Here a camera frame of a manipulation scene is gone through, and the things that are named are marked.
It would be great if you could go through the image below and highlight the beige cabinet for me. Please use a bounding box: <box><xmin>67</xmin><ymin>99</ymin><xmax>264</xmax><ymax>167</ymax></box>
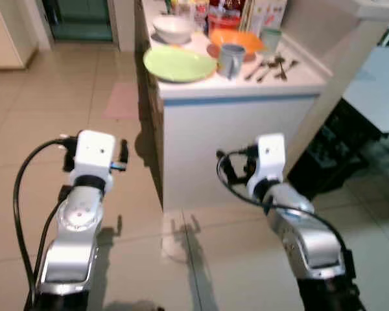
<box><xmin>0</xmin><ymin>0</ymin><xmax>39</xmax><ymax>71</ymax></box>

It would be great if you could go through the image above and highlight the orange plate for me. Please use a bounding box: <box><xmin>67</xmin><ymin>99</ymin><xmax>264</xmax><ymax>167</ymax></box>
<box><xmin>206</xmin><ymin>29</ymin><xmax>266</xmax><ymax>63</ymax></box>

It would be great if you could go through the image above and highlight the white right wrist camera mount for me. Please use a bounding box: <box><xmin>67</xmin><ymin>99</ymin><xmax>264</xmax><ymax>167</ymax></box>
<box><xmin>246</xmin><ymin>133</ymin><xmax>287</xmax><ymax>190</ymax></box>

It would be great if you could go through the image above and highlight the white bowl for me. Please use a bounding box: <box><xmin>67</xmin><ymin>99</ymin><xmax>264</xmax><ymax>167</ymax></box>
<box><xmin>152</xmin><ymin>15</ymin><xmax>196</xmax><ymax>45</ymax></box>

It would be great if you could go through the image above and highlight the white table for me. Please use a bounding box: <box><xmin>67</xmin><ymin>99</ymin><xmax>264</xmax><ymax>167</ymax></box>
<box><xmin>342</xmin><ymin>45</ymin><xmax>389</xmax><ymax>134</ymax></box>

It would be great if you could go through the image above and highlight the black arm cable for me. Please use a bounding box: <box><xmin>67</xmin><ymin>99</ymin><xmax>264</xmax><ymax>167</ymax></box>
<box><xmin>12</xmin><ymin>137</ymin><xmax>76</xmax><ymax>305</ymax></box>
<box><xmin>216</xmin><ymin>146</ymin><xmax>351</xmax><ymax>273</ymax></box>

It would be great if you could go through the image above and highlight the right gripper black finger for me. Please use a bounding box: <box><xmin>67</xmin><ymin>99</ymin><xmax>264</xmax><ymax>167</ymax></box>
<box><xmin>218</xmin><ymin>150</ymin><xmax>237</xmax><ymax>186</ymax></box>

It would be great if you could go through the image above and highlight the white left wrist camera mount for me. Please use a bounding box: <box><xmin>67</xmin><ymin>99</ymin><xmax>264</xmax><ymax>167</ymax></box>
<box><xmin>73</xmin><ymin>130</ymin><xmax>116</xmax><ymax>183</ymax></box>

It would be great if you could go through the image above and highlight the white raised counter ledge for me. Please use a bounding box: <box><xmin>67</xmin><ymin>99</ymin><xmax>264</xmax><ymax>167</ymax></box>
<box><xmin>284</xmin><ymin>0</ymin><xmax>389</xmax><ymax>177</ymax></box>

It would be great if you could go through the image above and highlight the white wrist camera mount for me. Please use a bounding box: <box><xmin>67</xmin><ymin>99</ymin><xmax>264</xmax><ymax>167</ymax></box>
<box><xmin>246</xmin><ymin>133</ymin><xmax>287</xmax><ymax>190</ymax></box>
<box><xmin>73</xmin><ymin>130</ymin><xmax>116</xmax><ymax>183</ymax></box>

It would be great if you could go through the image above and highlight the light green plate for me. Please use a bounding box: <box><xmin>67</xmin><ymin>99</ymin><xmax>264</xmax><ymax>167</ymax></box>
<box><xmin>143</xmin><ymin>45</ymin><xmax>218</xmax><ymax>84</ymax></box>

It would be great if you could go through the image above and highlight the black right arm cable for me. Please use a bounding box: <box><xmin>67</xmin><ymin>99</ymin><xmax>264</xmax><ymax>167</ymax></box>
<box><xmin>216</xmin><ymin>146</ymin><xmax>351</xmax><ymax>273</ymax></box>

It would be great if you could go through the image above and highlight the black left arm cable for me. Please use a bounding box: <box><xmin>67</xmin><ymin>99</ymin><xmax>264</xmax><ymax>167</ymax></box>
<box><xmin>12</xmin><ymin>137</ymin><xmax>76</xmax><ymax>305</ymax></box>

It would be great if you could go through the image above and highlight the dark glass door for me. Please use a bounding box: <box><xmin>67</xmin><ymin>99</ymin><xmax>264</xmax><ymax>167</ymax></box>
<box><xmin>41</xmin><ymin>0</ymin><xmax>115</xmax><ymax>43</ymax></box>

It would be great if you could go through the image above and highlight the red package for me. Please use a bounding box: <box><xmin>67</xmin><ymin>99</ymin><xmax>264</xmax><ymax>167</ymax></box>
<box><xmin>208</xmin><ymin>0</ymin><xmax>244</xmax><ymax>30</ymax></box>

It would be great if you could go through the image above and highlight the white counter cabinet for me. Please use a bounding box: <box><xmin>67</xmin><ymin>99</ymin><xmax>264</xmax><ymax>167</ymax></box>
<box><xmin>141</xmin><ymin>0</ymin><xmax>333</xmax><ymax>212</ymax></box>

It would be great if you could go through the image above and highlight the blue grey mug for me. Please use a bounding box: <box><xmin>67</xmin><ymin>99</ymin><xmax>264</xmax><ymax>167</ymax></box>
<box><xmin>217</xmin><ymin>44</ymin><xmax>248</xmax><ymax>80</ymax></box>

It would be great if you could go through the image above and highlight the black chair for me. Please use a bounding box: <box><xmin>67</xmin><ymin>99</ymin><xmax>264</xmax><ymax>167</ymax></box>
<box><xmin>287</xmin><ymin>98</ymin><xmax>383</xmax><ymax>196</ymax></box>

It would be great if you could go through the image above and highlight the pale green cup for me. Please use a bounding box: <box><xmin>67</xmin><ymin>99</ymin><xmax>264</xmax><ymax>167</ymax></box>
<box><xmin>259</xmin><ymin>27</ymin><xmax>283</xmax><ymax>54</ymax></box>

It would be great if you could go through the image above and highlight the white printed carton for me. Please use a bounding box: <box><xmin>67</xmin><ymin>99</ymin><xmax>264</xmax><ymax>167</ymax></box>
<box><xmin>245</xmin><ymin>0</ymin><xmax>288</xmax><ymax>34</ymax></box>

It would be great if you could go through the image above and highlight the metal fork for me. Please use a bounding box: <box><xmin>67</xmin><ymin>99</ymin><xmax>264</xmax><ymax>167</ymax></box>
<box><xmin>281</xmin><ymin>60</ymin><xmax>300</xmax><ymax>76</ymax></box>
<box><xmin>273</xmin><ymin>56</ymin><xmax>289</xmax><ymax>82</ymax></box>

